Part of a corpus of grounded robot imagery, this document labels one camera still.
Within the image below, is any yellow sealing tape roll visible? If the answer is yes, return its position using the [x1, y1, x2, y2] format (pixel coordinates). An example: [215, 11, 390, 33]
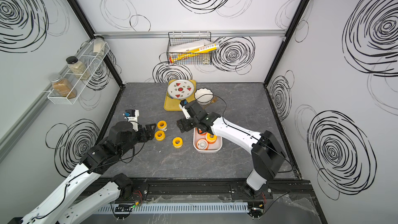
[206, 133, 218, 144]
[173, 137, 183, 148]
[154, 130, 165, 141]
[157, 120, 167, 131]

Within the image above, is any orange sealing tape roll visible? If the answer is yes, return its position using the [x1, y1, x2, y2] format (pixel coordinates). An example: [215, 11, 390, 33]
[197, 128, 206, 135]
[196, 139, 209, 150]

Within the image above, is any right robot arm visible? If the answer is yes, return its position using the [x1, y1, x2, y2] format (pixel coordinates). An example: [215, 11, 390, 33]
[177, 100, 287, 192]

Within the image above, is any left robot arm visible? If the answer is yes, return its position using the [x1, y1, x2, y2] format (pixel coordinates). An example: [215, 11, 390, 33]
[10, 121, 157, 224]

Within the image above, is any white storage box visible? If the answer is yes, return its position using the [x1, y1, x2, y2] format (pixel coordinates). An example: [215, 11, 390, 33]
[193, 128, 223, 153]

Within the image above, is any yellow white foil box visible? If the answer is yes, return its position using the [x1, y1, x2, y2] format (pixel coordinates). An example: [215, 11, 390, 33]
[167, 39, 220, 65]

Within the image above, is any white scalloped bowl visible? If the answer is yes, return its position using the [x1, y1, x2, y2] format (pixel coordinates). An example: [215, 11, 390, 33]
[194, 88, 214, 105]

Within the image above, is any yellow plastic tray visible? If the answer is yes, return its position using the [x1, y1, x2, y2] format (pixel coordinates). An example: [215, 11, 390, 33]
[164, 80, 197, 111]

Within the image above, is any watermelon pattern plate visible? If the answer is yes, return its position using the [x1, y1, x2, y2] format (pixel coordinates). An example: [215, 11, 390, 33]
[167, 79, 194, 100]

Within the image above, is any black lid spice jar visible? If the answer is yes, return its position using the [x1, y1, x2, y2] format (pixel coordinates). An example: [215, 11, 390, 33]
[66, 56, 90, 80]

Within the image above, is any brown spice jar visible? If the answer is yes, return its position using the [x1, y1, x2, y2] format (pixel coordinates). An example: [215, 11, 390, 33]
[49, 74, 77, 99]

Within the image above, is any white spice jar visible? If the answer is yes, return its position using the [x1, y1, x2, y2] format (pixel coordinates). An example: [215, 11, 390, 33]
[93, 36, 105, 56]

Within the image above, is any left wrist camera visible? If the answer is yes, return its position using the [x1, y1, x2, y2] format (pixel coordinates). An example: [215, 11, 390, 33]
[123, 110, 140, 132]

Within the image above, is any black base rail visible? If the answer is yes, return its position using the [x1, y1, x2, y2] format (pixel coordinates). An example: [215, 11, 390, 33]
[131, 178, 315, 201]

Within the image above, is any white slotted cable duct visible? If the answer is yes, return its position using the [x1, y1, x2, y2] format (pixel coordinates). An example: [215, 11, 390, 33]
[95, 202, 249, 215]

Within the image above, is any black wire basket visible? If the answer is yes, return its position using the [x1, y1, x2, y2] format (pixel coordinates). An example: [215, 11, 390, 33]
[166, 31, 212, 65]

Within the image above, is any white wire spice rack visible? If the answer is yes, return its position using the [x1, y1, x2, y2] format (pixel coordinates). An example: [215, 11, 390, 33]
[47, 38, 112, 111]

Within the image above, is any aluminium wall rail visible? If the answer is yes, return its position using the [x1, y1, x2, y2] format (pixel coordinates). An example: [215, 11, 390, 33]
[94, 29, 286, 39]

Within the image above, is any black corner frame post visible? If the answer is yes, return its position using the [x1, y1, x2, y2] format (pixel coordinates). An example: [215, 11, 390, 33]
[67, 0, 124, 88]

